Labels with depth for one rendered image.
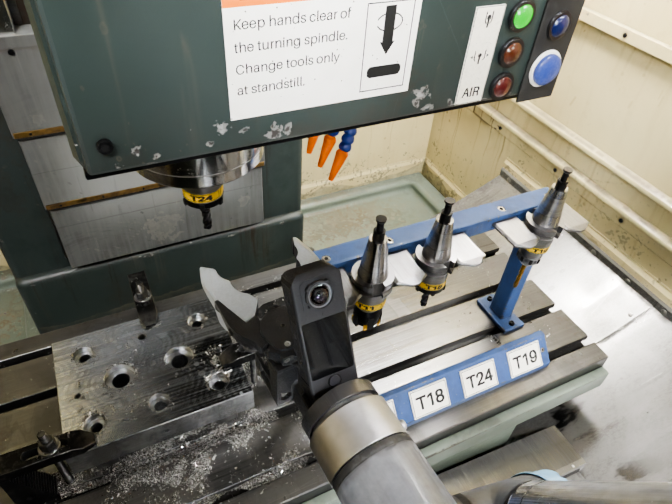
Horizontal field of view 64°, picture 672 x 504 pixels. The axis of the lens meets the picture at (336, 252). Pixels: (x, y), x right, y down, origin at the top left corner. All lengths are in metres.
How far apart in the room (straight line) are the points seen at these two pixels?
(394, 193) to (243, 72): 1.65
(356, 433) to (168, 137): 0.26
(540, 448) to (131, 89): 1.09
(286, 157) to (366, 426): 0.96
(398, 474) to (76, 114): 0.34
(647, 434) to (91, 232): 1.26
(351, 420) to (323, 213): 1.50
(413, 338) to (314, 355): 0.69
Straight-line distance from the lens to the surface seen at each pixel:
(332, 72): 0.43
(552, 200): 0.92
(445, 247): 0.80
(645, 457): 1.35
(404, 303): 1.19
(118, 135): 0.41
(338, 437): 0.44
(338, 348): 0.46
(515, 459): 1.23
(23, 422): 1.10
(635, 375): 1.41
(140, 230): 1.28
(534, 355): 1.13
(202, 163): 0.59
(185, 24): 0.38
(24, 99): 1.09
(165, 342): 1.01
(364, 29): 0.43
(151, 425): 0.92
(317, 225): 1.85
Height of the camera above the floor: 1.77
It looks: 43 degrees down
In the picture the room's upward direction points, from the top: 5 degrees clockwise
